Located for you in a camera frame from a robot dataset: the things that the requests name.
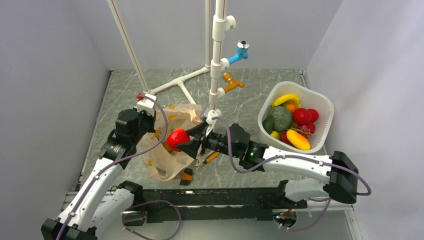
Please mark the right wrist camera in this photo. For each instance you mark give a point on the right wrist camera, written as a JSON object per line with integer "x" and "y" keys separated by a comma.
{"x": 207, "y": 116}

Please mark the yellow fake lemon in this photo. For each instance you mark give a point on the yellow fake lemon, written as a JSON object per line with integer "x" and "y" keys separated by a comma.
{"x": 275, "y": 135}

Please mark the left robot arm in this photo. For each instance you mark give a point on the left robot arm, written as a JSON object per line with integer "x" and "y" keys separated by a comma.
{"x": 86, "y": 217}

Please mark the orange handled screwdriver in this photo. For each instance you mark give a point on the orange handled screwdriver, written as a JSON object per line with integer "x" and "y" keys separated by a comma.
{"x": 214, "y": 156}

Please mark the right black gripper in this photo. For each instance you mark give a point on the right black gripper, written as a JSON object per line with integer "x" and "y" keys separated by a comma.
{"x": 192, "y": 147}

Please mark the green fake avocado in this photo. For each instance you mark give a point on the green fake avocado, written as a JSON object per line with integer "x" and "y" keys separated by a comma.
{"x": 268, "y": 124}

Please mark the fake orange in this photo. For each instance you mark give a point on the fake orange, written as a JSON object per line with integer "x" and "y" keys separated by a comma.
{"x": 290, "y": 106}

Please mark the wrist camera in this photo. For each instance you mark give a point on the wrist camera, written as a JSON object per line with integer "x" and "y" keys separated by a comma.
{"x": 207, "y": 116}
{"x": 145, "y": 104}

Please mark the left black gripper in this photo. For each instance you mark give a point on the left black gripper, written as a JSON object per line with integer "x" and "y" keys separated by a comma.
{"x": 152, "y": 119}

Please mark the red fake tomato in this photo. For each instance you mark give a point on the red fake tomato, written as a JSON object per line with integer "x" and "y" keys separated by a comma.
{"x": 314, "y": 114}

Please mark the silver combination wrench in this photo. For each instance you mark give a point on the silver combination wrench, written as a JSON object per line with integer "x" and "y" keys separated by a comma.
{"x": 203, "y": 159}

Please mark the yellow fake banana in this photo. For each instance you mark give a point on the yellow fake banana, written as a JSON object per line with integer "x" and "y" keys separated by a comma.
{"x": 290, "y": 97}

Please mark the orange tap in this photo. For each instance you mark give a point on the orange tap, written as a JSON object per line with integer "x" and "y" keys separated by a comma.
{"x": 231, "y": 82}

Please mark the blue tap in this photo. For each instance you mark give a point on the blue tap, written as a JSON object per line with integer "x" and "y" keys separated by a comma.
{"x": 242, "y": 48}

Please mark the black orange hex key set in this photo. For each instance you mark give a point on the black orange hex key set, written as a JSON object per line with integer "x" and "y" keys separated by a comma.
{"x": 186, "y": 177}

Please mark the yellow fake mango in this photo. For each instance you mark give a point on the yellow fake mango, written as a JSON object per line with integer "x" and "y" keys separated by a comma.
{"x": 297, "y": 140}

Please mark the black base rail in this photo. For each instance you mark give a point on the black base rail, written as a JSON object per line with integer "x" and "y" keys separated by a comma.
{"x": 260, "y": 203}

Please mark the yellow fake fruit in bag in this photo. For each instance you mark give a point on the yellow fake fruit in bag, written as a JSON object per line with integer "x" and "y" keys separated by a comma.
{"x": 167, "y": 148}

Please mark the green fake melon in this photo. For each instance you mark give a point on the green fake melon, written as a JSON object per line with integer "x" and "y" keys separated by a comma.
{"x": 282, "y": 118}

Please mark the white plastic basket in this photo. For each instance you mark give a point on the white plastic basket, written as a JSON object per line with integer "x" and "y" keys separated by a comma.
{"x": 308, "y": 99}

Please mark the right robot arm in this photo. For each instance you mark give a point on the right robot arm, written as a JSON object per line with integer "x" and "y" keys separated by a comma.
{"x": 324, "y": 176}

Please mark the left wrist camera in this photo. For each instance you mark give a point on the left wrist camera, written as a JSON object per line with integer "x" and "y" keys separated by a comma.
{"x": 145, "y": 104}

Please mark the bright red fake apple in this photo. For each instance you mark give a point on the bright red fake apple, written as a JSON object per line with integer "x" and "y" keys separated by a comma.
{"x": 177, "y": 136}

